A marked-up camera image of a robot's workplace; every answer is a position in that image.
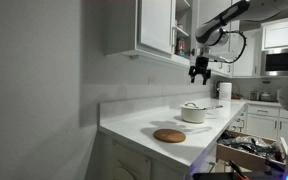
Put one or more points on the white cabinet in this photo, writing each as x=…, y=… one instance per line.
x=207, y=10
x=275, y=34

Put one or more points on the cream saucepan with lid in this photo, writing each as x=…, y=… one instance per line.
x=191, y=113

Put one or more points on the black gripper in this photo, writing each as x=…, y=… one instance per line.
x=201, y=67

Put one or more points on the open wooden drawer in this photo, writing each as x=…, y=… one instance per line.
x=250, y=152

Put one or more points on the white far upper cabinet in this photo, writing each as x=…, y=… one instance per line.
x=275, y=34

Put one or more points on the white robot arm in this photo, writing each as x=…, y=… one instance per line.
x=211, y=33

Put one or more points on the round cork trivet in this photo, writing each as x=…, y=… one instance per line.
x=169, y=135

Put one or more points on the white far lower cabinets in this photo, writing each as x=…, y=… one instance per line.
x=264, y=121

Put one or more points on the white cabinet door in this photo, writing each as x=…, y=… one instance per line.
x=156, y=24

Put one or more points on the white paper towel roll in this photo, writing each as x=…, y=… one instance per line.
x=225, y=91

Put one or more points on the stainless steel microwave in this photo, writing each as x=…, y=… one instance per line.
x=274, y=62

